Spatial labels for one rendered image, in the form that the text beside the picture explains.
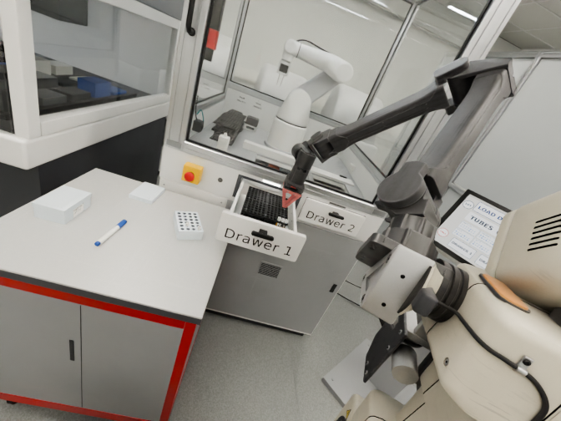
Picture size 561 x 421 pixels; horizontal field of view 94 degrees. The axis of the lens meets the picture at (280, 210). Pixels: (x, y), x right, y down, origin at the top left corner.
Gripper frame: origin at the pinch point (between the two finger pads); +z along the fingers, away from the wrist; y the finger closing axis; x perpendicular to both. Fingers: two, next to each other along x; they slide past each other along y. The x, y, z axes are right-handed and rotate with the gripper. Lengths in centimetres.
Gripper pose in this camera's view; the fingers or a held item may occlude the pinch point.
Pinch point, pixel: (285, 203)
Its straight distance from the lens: 93.5
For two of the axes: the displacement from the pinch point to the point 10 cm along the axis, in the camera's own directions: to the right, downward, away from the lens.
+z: -3.8, 8.3, 4.0
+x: 9.2, 3.8, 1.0
